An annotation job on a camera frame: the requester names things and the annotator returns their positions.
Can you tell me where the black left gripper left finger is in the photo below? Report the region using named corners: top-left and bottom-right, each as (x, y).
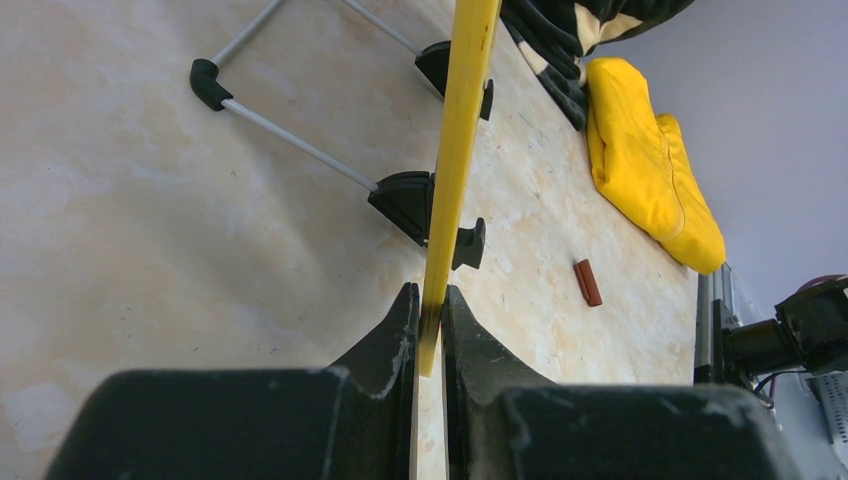
top-left (46, 283), bottom-right (420, 479)

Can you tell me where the red marker cap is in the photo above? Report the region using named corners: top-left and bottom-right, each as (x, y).
top-left (574, 259), bottom-right (603, 307)

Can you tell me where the grey whiteboard stand frame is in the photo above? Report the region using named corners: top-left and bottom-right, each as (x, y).
top-left (189, 0), bottom-right (452, 248)

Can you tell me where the yellow framed whiteboard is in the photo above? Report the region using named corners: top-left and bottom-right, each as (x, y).
top-left (417, 0), bottom-right (501, 377)

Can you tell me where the black whiteboard clip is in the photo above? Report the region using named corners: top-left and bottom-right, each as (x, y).
top-left (480, 79), bottom-right (494, 121)
top-left (451, 218), bottom-right (486, 271)

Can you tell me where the yellow cloth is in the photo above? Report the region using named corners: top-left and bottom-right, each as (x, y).
top-left (586, 57), bottom-right (727, 275)

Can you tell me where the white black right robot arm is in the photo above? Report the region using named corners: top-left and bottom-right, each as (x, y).
top-left (695, 274), bottom-right (847, 388)

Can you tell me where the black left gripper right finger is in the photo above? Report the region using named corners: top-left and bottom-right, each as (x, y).
top-left (441, 286), bottom-right (801, 479)

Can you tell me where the black floral pillow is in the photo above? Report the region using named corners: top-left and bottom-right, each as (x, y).
top-left (500, 0), bottom-right (692, 131)

